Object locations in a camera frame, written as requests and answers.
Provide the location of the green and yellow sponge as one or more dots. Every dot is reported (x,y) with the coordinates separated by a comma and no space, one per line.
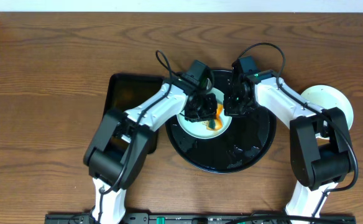
(216,124)

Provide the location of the light blue plate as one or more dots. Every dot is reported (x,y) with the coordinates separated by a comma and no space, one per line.
(330,97)
(198,129)

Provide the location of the black round tray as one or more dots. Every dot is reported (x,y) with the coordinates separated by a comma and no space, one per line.
(243,143)

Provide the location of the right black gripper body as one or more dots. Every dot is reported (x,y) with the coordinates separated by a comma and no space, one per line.
(235,106)

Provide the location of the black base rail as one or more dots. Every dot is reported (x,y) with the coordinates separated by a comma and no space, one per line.
(145,218)

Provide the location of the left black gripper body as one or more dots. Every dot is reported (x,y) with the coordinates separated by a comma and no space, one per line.
(201,109)

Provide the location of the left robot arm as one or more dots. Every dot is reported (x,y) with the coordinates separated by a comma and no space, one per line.
(113,175)

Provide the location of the black rectangular tray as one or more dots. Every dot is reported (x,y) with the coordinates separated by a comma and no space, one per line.
(127,91)

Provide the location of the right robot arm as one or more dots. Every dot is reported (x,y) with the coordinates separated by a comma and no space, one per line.
(321,153)

